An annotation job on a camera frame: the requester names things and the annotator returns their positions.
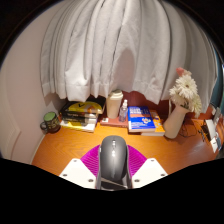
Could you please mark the dark mug with green inside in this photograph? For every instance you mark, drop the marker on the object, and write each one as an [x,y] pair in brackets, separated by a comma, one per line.
[51,122]

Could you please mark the cream pitcher vase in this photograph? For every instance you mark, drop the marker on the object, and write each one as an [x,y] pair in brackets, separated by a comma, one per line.
[174,123]

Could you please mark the clear pump bottle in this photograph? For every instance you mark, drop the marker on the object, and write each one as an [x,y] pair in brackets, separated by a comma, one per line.
[123,113]

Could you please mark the black and yellow book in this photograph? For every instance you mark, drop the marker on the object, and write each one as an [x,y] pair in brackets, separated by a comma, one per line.
[83,107]

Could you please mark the white flat device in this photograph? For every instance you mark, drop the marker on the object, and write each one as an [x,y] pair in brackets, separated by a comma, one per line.
[212,133]

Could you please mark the white pleated curtain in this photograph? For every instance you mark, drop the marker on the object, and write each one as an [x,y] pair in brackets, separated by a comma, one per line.
[126,46]

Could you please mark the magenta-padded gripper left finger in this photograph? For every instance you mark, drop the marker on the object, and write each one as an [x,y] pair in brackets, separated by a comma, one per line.
[78,171]

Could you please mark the dark teal curtain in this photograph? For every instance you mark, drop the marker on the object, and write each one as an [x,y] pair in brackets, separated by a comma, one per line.
[218,83]

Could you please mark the yellow and white book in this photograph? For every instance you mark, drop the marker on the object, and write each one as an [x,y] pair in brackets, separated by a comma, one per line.
[78,126]

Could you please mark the white and pink flowers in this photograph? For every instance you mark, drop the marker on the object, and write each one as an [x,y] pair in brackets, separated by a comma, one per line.
[186,90]

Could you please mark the flat red book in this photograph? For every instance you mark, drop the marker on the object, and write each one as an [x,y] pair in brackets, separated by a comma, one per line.
[111,122]

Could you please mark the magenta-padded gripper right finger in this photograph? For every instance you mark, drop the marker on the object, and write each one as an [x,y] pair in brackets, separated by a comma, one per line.
[148,171]

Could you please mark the blue book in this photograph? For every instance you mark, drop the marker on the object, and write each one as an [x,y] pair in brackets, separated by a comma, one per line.
[140,118]

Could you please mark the cream tumbler with lid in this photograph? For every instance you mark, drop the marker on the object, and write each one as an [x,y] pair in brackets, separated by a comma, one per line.
[114,105]

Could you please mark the orange and white book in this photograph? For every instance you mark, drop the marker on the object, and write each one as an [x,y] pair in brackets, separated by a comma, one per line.
[159,128]

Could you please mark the dark grey computer mouse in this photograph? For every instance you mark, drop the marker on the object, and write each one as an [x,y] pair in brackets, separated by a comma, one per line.
[113,160]

